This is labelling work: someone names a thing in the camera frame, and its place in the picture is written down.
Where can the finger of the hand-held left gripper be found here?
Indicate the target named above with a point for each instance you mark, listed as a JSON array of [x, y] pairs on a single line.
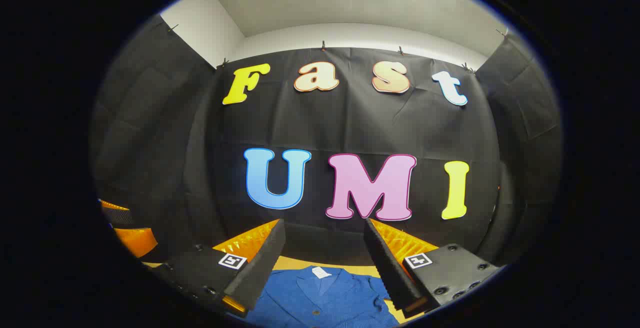
[[137, 242], [120, 218]]

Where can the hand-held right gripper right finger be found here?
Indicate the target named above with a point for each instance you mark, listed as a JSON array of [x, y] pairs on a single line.
[[385, 263]]

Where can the black backdrop cloth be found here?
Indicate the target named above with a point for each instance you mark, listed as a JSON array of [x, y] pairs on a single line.
[[350, 127]]

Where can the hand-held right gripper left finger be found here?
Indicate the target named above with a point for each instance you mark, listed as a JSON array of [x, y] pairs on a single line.
[[260, 268]]

